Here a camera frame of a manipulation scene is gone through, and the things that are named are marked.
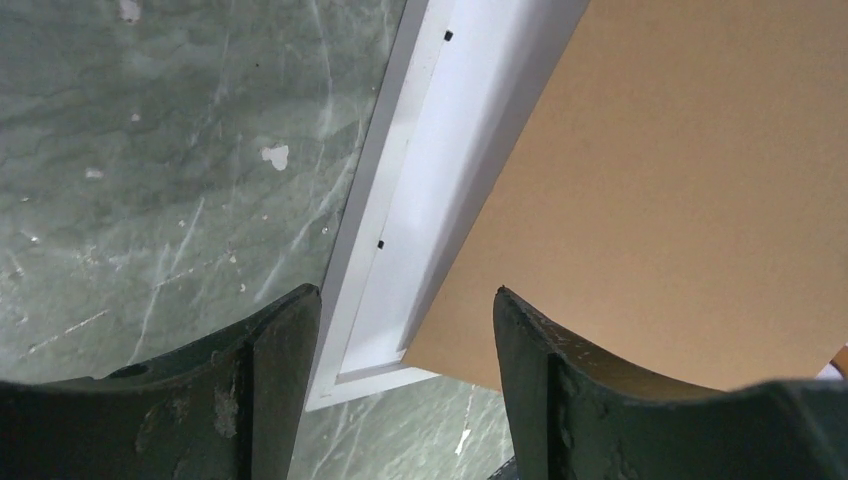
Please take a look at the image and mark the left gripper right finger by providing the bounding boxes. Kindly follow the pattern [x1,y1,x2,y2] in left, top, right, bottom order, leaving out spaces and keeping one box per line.
[493,287,847,479]

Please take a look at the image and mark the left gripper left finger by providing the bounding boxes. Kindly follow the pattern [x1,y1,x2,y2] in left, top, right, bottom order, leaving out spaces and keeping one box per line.
[1,284,321,479]

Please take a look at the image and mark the brown backing board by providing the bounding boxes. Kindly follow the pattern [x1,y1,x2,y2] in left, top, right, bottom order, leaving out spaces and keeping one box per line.
[404,1,847,390]

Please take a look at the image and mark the white picture frame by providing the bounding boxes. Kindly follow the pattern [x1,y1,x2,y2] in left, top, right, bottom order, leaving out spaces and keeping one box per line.
[305,1,586,411]

